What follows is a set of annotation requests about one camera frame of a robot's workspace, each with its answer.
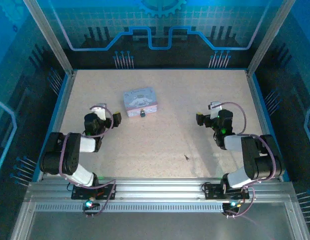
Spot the small lit controller board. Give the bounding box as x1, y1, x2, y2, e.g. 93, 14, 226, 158
222, 199, 242, 213
82, 199, 101, 211

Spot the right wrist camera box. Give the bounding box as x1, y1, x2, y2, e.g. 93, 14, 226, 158
207, 101, 223, 118

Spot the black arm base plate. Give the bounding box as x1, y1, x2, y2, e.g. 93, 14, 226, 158
71, 183, 117, 201
201, 182, 250, 201

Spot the aluminium outer frame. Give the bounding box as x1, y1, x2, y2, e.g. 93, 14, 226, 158
10, 194, 310, 240

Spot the blue table edge strip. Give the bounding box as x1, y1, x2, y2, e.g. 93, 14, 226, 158
31, 73, 70, 183
251, 73, 291, 183

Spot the aluminium table side rail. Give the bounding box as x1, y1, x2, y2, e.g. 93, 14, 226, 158
244, 69, 283, 181
36, 70, 78, 182

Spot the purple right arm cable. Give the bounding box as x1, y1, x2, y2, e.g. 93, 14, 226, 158
212, 101, 277, 220

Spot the slotted grey cable duct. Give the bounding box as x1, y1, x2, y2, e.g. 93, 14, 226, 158
34, 202, 227, 214

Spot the pastel cartoon tin box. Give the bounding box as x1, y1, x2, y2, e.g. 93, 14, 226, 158
123, 86, 157, 118

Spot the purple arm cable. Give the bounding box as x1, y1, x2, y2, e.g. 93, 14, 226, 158
212, 101, 277, 220
58, 104, 118, 219

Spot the aluminium mounting rail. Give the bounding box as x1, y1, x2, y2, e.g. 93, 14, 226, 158
27, 176, 296, 201

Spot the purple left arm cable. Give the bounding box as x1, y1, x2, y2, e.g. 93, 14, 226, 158
58, 104, 118, 219

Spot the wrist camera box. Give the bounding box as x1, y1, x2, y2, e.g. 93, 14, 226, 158
89, 102, 108, 121
207, 101, 223, 118

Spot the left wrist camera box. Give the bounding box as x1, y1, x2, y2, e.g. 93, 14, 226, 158
89, 102, 108, 121

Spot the aluminium frame post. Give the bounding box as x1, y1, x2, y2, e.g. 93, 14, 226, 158
22, 0, 75, 76
246, 0, 296, 76

